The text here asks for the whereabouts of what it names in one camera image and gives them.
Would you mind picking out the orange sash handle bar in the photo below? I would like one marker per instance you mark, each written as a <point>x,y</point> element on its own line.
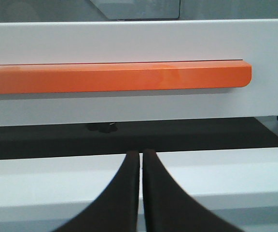
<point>104,77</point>

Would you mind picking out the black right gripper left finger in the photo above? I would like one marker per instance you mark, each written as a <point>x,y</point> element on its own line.
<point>116,208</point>

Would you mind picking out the black debris clump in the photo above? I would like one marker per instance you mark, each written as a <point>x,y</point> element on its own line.
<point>106,127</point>

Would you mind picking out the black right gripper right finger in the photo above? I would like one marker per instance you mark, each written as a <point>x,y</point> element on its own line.
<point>168,208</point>

